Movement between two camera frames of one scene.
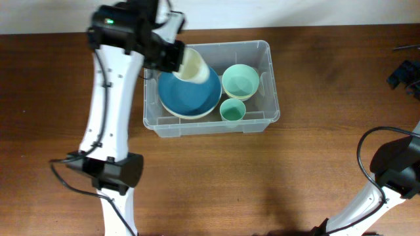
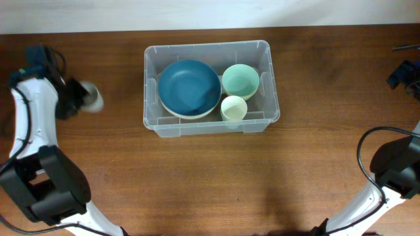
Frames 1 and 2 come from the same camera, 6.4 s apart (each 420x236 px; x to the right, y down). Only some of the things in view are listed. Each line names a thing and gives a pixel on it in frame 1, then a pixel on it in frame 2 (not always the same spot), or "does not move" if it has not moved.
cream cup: x=194 y=69 → x=233 y=108
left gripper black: x=174 y=66 → x=67 y=112
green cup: x=232 y=109 → x=233 y=123
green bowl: x=240 y=80 does not move
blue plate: x=188 y=98 does not move
